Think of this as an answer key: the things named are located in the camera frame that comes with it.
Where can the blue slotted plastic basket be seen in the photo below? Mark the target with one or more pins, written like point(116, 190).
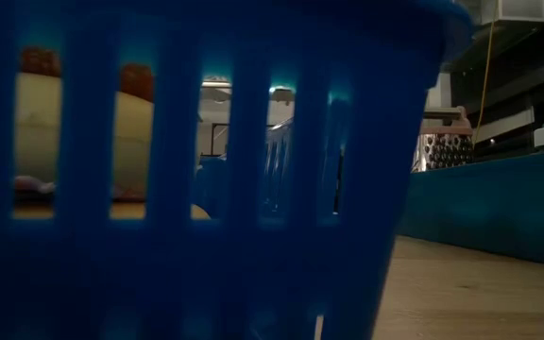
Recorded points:
point(253, 264)

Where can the dark teal plastic bin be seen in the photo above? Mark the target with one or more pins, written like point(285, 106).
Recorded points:
point(489, 208)

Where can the white ceiling duct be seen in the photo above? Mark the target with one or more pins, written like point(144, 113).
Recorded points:
point(517, 11)

